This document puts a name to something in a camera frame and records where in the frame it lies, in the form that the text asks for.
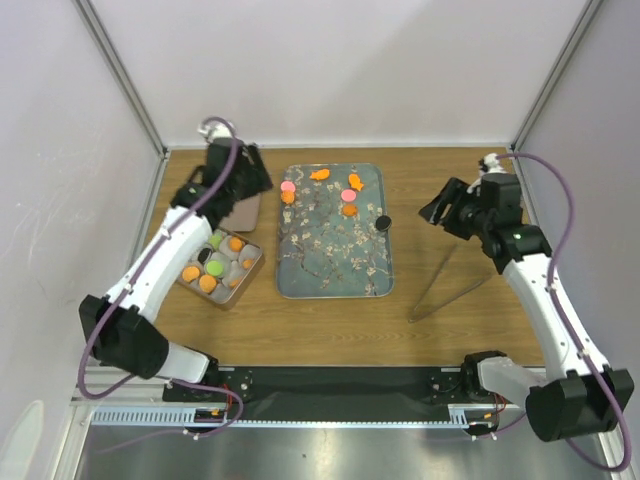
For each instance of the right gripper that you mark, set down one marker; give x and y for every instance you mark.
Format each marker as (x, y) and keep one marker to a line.
(454, 192)

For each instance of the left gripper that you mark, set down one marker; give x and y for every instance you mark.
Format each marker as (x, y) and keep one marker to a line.
(259, 178)

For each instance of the brown tin lid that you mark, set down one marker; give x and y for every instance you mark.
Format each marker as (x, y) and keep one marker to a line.
(244, 216)

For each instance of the orange waffle cookie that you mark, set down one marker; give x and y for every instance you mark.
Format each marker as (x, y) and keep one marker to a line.
(236, 244)

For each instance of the green round cookie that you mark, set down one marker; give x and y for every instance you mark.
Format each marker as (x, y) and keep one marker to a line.
(215, 268)
(215, 241)

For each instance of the black sandwich cookie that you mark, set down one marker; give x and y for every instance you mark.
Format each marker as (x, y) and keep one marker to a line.
(204, 255)
(383, 223)

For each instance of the green round cookie top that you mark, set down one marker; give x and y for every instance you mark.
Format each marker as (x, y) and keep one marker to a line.
(215, 268)

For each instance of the orange round cookie bottom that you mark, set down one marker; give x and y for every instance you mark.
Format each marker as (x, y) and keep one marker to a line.
(190, 273)

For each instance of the metal tongs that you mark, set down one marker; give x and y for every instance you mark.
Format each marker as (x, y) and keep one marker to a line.
(457, 274)

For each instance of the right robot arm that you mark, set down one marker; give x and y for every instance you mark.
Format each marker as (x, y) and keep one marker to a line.
(580, 393)

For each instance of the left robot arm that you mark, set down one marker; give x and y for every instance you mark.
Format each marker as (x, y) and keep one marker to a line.
(119, 326)

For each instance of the pink round cookie left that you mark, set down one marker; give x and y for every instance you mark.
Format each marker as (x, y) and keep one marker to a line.
(288, 186)

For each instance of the pink round cookie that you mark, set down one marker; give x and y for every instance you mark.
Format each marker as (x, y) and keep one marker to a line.
(288, 186)
(348, 195)

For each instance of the small orange cookie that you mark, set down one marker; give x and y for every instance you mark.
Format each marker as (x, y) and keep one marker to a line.
(287, 197)

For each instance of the orange fish cookie left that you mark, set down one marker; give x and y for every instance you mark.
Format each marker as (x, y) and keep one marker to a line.
(320, 175)

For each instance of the orange fish cookie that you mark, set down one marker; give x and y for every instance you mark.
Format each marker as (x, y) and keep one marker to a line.
(355, 182)
(320, 175)

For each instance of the brown cookie tin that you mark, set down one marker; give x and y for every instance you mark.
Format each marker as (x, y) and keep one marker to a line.
(223, 296)

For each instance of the pink round cookie right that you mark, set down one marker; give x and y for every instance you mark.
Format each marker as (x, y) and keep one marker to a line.
(348, 195)

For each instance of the floral blue serving tray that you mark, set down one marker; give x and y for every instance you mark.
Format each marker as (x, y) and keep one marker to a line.
(323, 254)

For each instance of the orange fish cookie right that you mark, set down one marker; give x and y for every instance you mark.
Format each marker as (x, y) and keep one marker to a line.
(355, 182)

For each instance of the dark orange cookie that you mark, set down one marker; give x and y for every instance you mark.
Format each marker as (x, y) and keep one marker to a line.
(350, 210)

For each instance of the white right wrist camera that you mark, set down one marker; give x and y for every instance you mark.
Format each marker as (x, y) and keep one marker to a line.
(489, 164)

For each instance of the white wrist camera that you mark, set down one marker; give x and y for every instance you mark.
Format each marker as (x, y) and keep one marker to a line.
(489, 164)
(212, 130)

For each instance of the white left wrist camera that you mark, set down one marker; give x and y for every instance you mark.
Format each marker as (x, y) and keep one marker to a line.
(212, 130)

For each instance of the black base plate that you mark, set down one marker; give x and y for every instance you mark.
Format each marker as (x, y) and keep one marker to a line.
(348, 394)

